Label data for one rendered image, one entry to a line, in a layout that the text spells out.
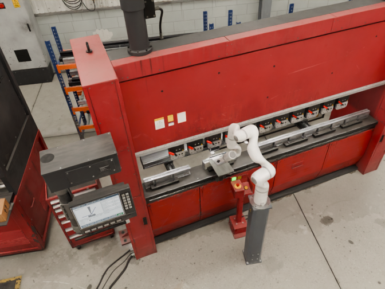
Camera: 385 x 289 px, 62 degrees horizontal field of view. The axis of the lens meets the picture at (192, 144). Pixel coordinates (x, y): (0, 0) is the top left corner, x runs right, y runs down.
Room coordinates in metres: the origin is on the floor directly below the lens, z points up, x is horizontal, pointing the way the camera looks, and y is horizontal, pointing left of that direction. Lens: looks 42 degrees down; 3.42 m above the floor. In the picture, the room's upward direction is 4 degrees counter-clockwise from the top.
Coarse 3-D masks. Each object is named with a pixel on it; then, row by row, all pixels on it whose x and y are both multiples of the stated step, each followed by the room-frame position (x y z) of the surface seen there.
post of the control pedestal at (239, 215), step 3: (237, 198) 2.30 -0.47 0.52; (240, 198) 2.25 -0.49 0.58; (237, 201) 2.29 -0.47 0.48; (240, 201) 2.25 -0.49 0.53; (237, 204) 2.28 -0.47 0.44; (240, 204) 2.25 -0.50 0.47; (237, 207) 2.28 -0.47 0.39; (240, 207) 2.25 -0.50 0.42; (237, 210) 2.27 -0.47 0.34; (240, 210) 2.25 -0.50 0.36; (237, 213) 2.26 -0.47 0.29; (240, 213) 2.25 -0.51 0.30; (237, 216) 2.26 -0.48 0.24; (240, 216) 2.26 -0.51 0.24; (237, 219) 2.25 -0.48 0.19; (240, 219) 2.26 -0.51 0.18
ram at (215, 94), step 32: (352, 32) 2.94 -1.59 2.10; (384, 32) 3.09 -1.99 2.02; (224, 64) 2.50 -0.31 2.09; (256, 64) 2.60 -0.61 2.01; (288, 64) 2.72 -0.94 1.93; (320, 64) 2.85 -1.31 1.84; (352, 64) 2.99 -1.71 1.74; (384, 64) 3.14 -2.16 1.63; (128, 96) 2.22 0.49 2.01; (160, 96) 2.31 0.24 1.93; (192, 96) 2.40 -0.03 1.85; (224, 96) 2.50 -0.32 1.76; (256, 96) 2.61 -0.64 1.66; (288, 96) 2.74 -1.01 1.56; (320, 96) 2.88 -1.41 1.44; (160, 128) 2.29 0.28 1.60; (192, 128) 2.39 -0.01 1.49
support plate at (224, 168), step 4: (220, 156) 2.51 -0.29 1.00; (208, 160) 2.46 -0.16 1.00; (212, 160) 2.45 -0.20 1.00; (212, 164) 2.39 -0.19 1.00; (216, 164) 2.39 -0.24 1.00; (224, 164) 2.38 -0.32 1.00; (228, 164) 2.38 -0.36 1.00; (216, 168) 2.33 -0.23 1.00; (220, 168) 2.33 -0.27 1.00; (224, 168) 2.32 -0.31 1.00; (228, 168) 2.32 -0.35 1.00; (232, 168) 2.32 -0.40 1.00; (216, 172) 2.27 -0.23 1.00; (220, 172) 2.27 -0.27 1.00; (224, 172) 2.27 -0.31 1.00; (228, 172) 2.26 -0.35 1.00
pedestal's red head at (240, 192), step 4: (236, 176) 2.35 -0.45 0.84; (248, 176) 2.37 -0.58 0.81; (236, 180) 2.34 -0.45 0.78; (248, 180) 2.35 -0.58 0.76; (232, 184) 2.29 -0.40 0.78; (240, 184) 2.28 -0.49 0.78; (244, 184) 2.32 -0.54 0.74; (248, 184) 2.32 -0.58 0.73; (252, 184) 2.25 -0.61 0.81; (232, 188) 2.27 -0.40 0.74; (240, 188) 2.23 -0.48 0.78; (248, 188) 2.28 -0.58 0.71; (252, 188) 2.23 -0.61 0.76; (232, 192) 2.26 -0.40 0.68; (236, 192) 2.19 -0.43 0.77; (240, 192) 2.19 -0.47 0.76; (244, 192) 2.20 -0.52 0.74; (248, 192) 2.23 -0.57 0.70; (252, 192) 2.22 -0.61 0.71; (236, 196) 2.19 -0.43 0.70; (240, 196) 2.19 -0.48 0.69; (244, 196) 2.20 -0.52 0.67
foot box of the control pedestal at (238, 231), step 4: (232, 216) 2.35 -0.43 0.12; (232, 220) 2.29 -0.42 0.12; (244, 220) 2.28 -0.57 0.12; (232, 224) 2.24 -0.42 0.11; (240, 224) 2.23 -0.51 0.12; (244, 224) 2.22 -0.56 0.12; (232, 228) 2.23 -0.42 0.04; (236, 228) 2.18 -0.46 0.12; (240, 228) 2.18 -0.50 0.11; (244, 228) 2.19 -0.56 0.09; (232, 232) 2.20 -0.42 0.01; (236, 232) 2.17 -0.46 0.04; (240, 232) 2.18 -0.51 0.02; (244, 232) 2.19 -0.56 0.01; (236, 236) 2.14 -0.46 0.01; (240, 236) 2.13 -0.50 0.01; (244, 236) 2.13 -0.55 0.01
